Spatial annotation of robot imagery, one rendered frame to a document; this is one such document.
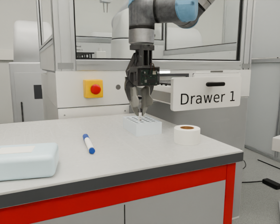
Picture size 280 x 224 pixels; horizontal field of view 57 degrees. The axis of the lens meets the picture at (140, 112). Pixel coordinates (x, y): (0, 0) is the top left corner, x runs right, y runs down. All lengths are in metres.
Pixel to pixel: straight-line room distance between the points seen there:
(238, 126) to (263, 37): 1.76
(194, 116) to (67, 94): 0.63
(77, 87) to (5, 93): 3.38
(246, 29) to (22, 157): 1.28
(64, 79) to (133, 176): 0.63
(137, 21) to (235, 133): 0.97
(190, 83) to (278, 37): 2.20
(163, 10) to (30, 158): 0.49
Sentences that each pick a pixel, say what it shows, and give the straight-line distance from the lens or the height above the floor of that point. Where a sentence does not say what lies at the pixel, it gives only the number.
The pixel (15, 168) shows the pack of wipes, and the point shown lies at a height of 0.78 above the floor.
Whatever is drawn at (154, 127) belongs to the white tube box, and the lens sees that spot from 0.78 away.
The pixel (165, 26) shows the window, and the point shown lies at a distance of 1.24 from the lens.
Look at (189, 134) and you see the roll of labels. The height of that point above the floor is 0.79.
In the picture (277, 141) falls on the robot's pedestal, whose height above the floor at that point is 0.75.
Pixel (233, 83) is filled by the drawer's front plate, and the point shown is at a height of 0.90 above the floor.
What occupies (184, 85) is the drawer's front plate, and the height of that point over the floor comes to 0.90.
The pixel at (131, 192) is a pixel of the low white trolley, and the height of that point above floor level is 0.70.
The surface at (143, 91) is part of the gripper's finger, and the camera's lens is 0.80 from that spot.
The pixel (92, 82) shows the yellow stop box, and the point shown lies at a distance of 1.04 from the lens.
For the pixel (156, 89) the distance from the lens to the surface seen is 0.99.
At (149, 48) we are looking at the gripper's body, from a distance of 0.74.
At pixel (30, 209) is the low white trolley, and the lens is 0.53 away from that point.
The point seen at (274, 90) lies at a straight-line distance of 3.00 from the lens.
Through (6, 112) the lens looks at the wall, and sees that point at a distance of 4.45.
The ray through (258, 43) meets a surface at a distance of 3.20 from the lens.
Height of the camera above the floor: 0.97
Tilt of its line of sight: 10 degrees down
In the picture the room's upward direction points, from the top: straight up
